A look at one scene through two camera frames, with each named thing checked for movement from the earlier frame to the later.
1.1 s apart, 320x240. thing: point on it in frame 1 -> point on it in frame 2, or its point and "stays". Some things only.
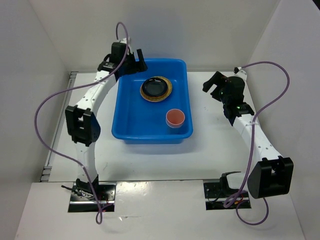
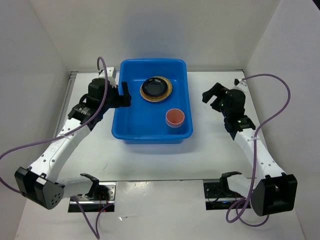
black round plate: (154, 87) stays
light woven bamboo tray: (158, 98) stays
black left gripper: (138, 66) -> (122, 100)
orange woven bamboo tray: (155, 99) stays
